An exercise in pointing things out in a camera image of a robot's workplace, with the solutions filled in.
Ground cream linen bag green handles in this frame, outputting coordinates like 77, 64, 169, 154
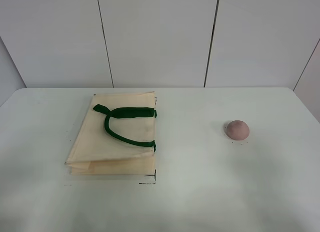
65, 92, 156, 175

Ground pink peach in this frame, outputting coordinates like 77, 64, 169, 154
223, 120, 250, 141

